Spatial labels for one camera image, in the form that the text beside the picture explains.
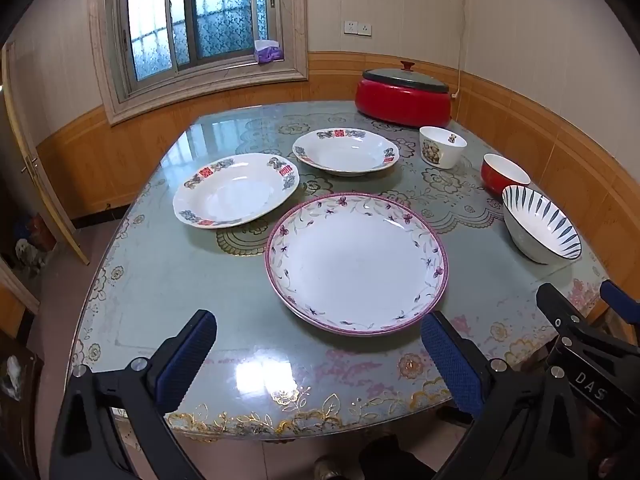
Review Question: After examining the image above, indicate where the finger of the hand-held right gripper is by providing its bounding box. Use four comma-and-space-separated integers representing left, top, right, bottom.
536, 283, 586, 335
599, 279, 640, 329

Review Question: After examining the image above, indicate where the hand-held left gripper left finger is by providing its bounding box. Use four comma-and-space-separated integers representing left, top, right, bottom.
50, 309, 218, 480

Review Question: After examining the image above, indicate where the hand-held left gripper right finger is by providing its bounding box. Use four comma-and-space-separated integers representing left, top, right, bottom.
421, 309, 596, 480

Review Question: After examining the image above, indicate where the blue striped white bowl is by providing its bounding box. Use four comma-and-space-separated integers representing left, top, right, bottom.
501, 185, 583, 265

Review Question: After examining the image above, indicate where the pink floral rim plate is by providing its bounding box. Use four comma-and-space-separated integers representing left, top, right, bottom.
264, 192, 449, 337

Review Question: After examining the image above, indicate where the red bowl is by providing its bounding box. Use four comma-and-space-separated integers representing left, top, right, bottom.
481, 153, 531, 197

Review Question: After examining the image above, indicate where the white plate with red marks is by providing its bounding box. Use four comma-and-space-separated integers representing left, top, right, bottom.
292, 128, 401, 177
172, 153, 301, 230

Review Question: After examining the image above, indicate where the white bear print bowl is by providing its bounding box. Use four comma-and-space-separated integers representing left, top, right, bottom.
418, 126, 468, 169

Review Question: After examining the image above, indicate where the person's leg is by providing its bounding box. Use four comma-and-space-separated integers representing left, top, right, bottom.
359, 434, 441, 480

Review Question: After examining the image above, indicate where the gold lace table doily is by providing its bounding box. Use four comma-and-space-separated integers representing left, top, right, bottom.
215, 110, 506, 258

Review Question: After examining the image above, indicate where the person's shoe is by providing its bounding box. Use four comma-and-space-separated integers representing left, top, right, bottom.
312, 455, 348, 480

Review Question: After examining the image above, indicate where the white fluffy object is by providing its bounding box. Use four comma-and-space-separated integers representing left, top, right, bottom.
14, 237, 45, 277

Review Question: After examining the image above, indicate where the red electric pot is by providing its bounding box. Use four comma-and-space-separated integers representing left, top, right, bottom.
355, 77, 453, 128

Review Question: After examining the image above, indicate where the grey pot lid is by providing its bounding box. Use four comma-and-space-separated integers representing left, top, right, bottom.
361, 61, 451, 95

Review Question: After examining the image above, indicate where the purple tissue box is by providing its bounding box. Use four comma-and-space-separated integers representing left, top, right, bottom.
253, 39, 282, 65

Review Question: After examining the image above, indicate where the window with marble frame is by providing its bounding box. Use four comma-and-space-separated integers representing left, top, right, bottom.
89, 0, 309, 126

